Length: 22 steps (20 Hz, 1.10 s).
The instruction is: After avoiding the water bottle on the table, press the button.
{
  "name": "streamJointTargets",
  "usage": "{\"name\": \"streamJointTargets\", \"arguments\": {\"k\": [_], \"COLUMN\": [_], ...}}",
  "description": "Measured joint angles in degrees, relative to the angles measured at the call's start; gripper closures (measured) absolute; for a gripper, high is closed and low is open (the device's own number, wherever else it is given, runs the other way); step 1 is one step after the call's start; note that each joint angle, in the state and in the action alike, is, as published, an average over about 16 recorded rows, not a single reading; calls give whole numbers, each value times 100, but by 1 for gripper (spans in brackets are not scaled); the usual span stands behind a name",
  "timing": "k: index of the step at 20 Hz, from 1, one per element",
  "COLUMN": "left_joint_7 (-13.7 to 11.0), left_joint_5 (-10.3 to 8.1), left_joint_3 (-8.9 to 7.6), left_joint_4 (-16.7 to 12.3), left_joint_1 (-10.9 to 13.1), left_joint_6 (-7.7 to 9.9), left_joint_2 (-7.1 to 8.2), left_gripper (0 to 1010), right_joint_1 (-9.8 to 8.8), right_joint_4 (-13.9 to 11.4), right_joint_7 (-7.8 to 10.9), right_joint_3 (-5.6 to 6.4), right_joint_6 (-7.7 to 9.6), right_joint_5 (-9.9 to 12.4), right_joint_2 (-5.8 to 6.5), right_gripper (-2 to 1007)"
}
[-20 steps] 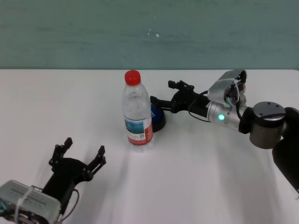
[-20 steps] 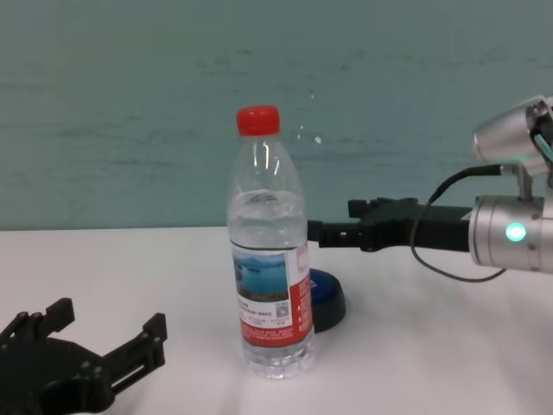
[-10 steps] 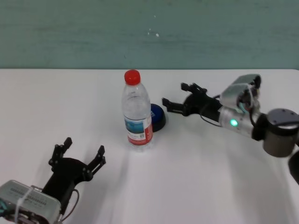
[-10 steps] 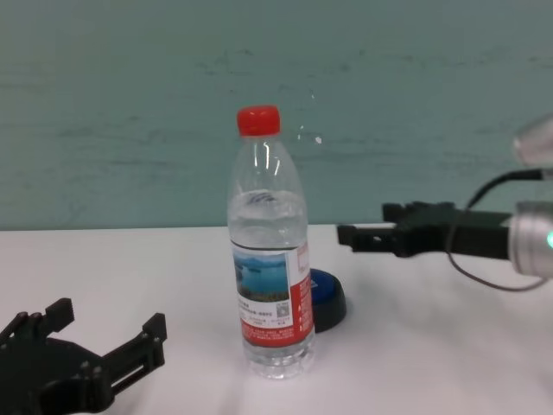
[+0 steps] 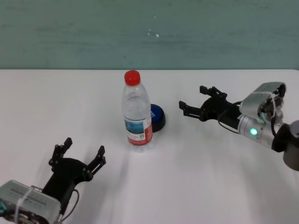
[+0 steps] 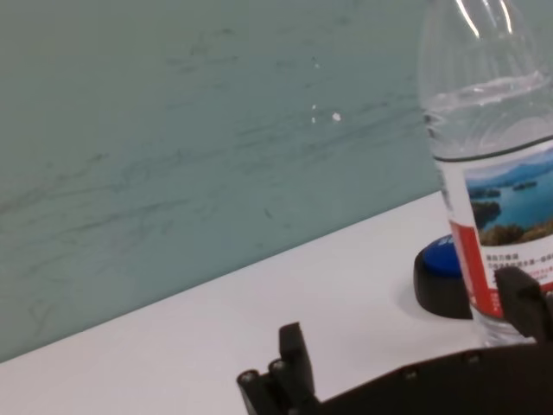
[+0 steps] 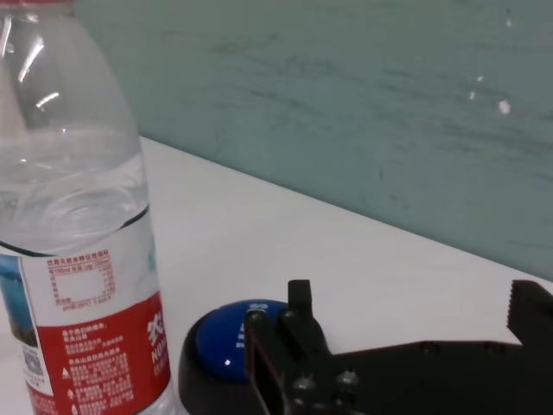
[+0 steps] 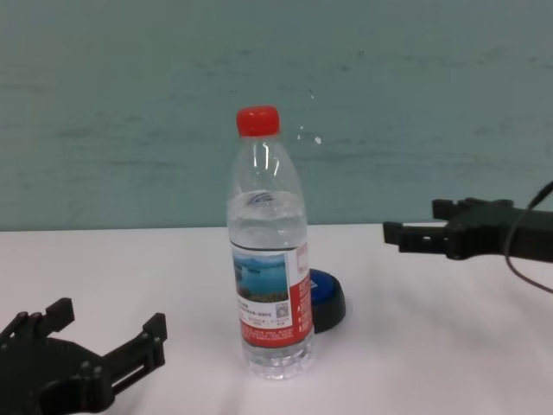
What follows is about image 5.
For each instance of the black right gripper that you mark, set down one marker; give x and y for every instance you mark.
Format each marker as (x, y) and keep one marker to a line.
(212, 109)

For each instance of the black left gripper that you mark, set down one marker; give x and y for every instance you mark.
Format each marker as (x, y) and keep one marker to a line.
(65, 175)

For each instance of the blue push button black base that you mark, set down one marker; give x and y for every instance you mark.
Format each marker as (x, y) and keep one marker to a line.
(158, 116)

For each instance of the clear water bottle red cap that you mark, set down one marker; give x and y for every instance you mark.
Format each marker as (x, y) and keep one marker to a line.
(136, 112)

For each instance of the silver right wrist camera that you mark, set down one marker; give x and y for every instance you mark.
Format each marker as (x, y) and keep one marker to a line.
(254, 102)

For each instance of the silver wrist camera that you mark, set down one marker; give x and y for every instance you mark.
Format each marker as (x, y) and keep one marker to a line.
(254, 102)
(42, 200)

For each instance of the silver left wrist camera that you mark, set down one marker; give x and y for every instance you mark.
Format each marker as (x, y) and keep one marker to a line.
(42, 200)

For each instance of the white left camera zip tie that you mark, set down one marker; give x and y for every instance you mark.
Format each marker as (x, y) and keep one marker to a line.
(24, 198)

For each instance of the white camera zip tie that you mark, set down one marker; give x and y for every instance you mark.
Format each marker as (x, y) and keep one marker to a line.
(272, 98)
(24, 198)

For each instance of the white right camera zip tie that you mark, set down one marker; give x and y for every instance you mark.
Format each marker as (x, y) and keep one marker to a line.
(272, 98)

